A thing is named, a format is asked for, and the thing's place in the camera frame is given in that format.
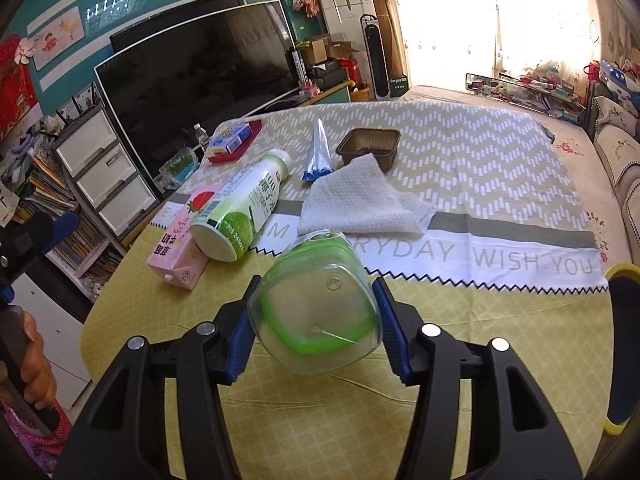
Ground beige embroidered curtains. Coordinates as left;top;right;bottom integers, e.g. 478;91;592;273
390;0;631;91

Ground white plastic drawer unit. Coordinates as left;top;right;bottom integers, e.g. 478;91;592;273
52;105;160;246

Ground clear container with green lid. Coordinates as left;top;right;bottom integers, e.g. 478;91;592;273
247;229;385;375

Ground pink dotted clothing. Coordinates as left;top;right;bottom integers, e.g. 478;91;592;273
0;400;68;466

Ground clear bag with greens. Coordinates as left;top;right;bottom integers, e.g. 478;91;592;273
159;147;198;183

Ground person's left hand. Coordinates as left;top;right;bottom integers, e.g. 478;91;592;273
0;312;58;411

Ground glass coffee table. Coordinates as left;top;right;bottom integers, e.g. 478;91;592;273
465;72;588;121

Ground cartoon wall poster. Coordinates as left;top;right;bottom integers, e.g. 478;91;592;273
27;6;83;71

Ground large curved television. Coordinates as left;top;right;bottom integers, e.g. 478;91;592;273
94;6;301;196

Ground brown plastic tray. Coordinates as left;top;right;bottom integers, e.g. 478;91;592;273
335;128;402;171

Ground yellow checked tablecloth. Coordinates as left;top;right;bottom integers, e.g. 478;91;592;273
80;240;626;480

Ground stack of books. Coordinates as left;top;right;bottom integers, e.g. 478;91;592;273
0;155;121;281

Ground blue white small pack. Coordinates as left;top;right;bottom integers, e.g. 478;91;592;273
207;127;251;155

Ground cardboard boxes by television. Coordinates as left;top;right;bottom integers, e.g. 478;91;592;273
300;34;361;68

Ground white bottle with green label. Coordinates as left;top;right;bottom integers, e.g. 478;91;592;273
189;149;293;263

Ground red wall decoration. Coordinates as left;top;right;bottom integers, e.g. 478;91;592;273
0;35;41;133

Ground beige chevron cloth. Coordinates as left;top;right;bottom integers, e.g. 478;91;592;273
150;101;608;291

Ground pink drink carton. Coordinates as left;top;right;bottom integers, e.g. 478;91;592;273
146;232;211;292

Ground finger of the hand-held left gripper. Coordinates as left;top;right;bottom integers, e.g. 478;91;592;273
47;211;80;252

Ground white paper towel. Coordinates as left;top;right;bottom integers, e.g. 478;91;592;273
298;154;436;237

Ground blue white cone wrapper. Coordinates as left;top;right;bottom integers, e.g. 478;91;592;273
301;117;335;182

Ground beige sofa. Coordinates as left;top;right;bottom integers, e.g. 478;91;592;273
585;92;640;261

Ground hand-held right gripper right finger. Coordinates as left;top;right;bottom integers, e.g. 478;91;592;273
371;276;583;480

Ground white tower fan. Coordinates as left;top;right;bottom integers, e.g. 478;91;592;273
361;14;391;100

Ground white cabinet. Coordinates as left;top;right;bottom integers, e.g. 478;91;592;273
10;272;93;411

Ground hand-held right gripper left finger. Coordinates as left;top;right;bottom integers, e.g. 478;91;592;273
52;274;263;480

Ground blue star bag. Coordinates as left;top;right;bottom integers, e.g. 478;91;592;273
600;60;628;92

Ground black bin with yellow rim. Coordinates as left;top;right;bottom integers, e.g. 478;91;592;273
602;262;640;436

